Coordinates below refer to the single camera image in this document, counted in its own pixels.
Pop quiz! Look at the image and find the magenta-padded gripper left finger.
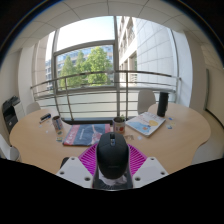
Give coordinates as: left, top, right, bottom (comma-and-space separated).
55, 143, 100, 190

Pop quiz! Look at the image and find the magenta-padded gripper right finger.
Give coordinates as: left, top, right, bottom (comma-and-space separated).
127, 144, 169, 190

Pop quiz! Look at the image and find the black computer mouse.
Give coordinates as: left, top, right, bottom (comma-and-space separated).
96, 132, 130, 180

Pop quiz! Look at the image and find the red and blue magazine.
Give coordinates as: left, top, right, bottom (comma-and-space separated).
62, 123, 112, 147

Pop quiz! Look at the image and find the light blue picture book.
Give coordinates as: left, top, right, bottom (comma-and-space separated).
125, 111, 167, 138

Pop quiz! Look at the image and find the blue and white mug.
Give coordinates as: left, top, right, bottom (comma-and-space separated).
51, 115, 64, 132

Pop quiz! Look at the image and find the white and red plant pot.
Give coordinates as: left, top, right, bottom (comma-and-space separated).
113, 114, 126, 135

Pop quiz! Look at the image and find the dark blue stapler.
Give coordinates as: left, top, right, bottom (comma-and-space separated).
39, 113, 52, 123

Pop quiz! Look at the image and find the black cylindrical bottle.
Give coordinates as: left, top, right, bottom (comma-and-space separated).
157, 91, 170, 118

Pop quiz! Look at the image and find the black office printer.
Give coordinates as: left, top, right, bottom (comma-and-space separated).
1, 95, 22, 134

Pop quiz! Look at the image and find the metal balcony railing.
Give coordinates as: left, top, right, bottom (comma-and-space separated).
30, 69, 183, 123

